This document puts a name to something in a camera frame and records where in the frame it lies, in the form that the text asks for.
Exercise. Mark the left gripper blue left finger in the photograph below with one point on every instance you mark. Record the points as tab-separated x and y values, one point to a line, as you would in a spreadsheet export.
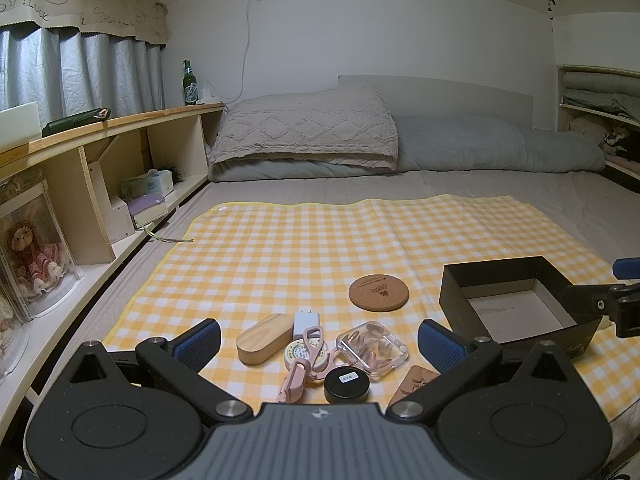
196	347

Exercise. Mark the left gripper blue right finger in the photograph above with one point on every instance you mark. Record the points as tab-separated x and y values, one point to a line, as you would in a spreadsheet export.
440	347

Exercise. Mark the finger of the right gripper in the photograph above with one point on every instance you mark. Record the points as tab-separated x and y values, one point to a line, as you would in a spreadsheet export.
593	299
626	268

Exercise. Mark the square carved wooden coaster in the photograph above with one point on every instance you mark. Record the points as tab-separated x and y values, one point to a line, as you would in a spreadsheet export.
416	377

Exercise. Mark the oval light wooden box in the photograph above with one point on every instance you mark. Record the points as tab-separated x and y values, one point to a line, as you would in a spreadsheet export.
265	338

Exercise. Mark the black cardboard box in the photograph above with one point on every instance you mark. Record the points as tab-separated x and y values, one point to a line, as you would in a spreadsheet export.
515	302

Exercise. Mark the clear plastic nail case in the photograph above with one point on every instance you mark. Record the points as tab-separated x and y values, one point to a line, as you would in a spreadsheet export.
372	348

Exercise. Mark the round cork coaster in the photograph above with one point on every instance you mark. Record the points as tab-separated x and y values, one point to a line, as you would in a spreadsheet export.
378	293

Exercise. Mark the black round tin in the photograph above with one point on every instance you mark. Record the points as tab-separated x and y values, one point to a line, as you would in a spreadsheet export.
346	384

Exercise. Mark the round white tape measure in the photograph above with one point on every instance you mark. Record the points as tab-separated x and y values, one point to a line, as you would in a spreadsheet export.
297	350

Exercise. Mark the pink folding scissors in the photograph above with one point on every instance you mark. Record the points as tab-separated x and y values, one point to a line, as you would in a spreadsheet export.
311	367

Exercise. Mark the white charger plug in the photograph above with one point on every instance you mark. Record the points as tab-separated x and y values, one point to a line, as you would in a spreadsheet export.
304	319

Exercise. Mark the yellow white checkered cloth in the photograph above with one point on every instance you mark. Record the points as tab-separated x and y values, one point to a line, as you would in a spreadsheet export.
244	261

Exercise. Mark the right shelf with bedding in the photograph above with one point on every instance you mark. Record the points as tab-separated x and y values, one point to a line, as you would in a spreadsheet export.
602	103

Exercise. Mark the white tissue box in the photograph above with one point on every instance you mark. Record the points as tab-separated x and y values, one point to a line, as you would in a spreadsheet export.
158	182

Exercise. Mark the doll in clear case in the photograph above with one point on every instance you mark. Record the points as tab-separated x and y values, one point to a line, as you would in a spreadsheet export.
37	265

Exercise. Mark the wooden bedside shelf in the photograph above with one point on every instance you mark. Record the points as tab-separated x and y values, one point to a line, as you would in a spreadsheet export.
83	168

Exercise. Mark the grey duvet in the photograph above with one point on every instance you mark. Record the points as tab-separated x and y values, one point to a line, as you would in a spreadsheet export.
442	144

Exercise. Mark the beige quilted blanket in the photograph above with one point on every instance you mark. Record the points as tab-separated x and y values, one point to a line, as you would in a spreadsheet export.
345	125

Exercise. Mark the dark green pouch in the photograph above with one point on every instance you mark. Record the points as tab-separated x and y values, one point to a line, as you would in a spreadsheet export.
86	118

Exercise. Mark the green glass bottle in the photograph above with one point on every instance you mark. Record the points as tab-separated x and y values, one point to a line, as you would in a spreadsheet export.
190	84

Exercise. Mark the grey curtain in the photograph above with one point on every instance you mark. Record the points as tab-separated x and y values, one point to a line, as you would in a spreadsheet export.
66	72

